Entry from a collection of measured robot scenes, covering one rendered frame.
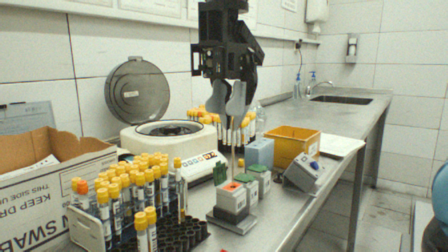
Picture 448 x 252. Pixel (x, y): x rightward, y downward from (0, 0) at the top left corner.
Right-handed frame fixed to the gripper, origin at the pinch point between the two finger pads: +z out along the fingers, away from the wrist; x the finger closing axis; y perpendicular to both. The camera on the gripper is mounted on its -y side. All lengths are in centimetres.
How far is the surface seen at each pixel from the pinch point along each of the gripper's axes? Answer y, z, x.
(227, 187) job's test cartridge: 0.6, 12.9, -0.8
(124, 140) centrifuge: -3.8, 11.0, -38.8
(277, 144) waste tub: -31.4, 13.3, -4.8
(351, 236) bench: -124, 93, 5
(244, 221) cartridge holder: 0.2, 19.2, 2.8
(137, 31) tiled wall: -26, -20, -57
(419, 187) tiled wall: -241, 100, 37
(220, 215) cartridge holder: 2.4, 18.4, -1.3
